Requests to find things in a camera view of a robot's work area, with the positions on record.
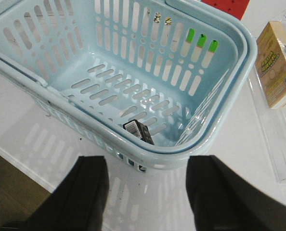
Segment clear acrylic shelf right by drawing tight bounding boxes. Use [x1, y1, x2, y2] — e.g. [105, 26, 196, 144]
[249, 11, 286, 183]

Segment light blue plastic basket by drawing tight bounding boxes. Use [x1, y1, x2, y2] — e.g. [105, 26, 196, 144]
[0, 0, 257, 173]

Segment red box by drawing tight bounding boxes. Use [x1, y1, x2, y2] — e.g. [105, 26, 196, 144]
[201, 0, 250, 20]

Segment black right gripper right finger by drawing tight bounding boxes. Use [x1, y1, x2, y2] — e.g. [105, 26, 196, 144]
[186, 155, 286, 231]

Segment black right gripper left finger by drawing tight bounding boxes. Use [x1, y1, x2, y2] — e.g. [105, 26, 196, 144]
[20, 155, 110, 231]

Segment beige tissue box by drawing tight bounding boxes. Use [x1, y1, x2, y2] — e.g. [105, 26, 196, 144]
[255, 21, 286, 109]

